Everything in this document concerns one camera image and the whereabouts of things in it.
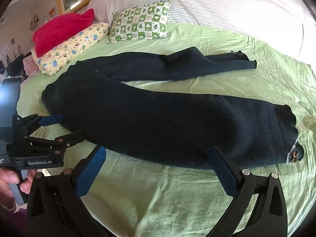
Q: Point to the green frog checkered pillow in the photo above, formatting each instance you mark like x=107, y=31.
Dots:
x=138, y=22

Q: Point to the person's left hand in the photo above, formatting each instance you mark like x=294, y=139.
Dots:
x=7, y=177

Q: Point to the red fluffy towel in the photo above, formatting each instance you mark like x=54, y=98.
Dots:
x=56, y=32

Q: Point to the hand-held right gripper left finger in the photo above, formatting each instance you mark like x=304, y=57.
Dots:
x=91, y=175

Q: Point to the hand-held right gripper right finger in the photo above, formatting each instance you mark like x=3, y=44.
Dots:
x=223, y=175

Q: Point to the pink cloth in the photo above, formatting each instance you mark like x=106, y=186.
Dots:
x=30, y=65

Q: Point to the white striped padded headboard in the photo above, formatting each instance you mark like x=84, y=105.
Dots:
x=222, y=5

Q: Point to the dark screen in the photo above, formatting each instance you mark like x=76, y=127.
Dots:
x=14, y=65

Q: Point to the green bed sheet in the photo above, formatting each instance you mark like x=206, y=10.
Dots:
x=246, y=91

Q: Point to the yellow cartoon print pillow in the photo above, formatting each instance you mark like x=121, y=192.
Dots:
x=74, y=47

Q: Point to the dark navy pants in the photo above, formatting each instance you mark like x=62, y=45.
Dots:
x=160, y=123

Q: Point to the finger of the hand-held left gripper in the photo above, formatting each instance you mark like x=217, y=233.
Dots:
x=74, y=139
x=50, y=119

